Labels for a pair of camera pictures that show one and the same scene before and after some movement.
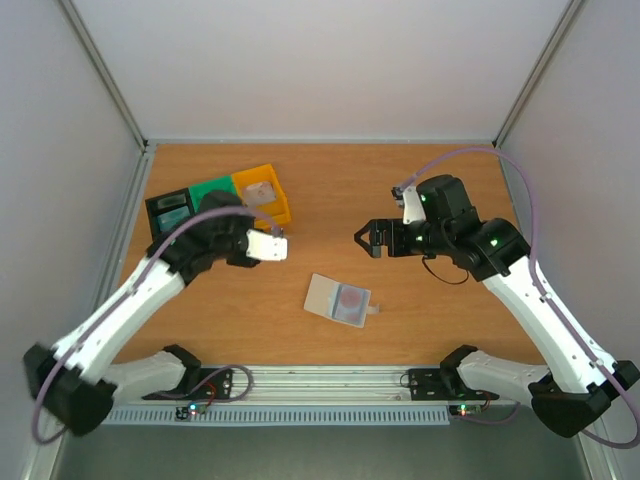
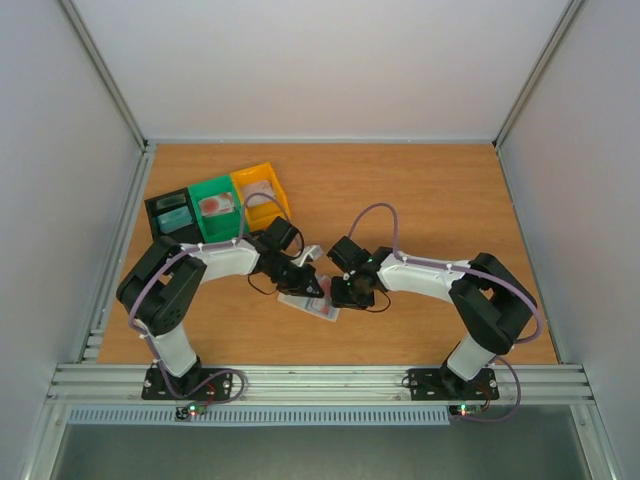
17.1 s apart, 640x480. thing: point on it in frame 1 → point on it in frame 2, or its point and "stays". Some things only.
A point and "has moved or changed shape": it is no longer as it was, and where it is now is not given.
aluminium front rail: x=315 y=386 stays
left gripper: x=246 y=221 → x=300 y=287
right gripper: x=376 y=238 → x=347 y=292
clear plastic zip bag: x=341 y=302 has moved or changed shape
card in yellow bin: x=260 y=193 stays
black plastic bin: x=166 y=212 stays
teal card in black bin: x=173 y=217 stays
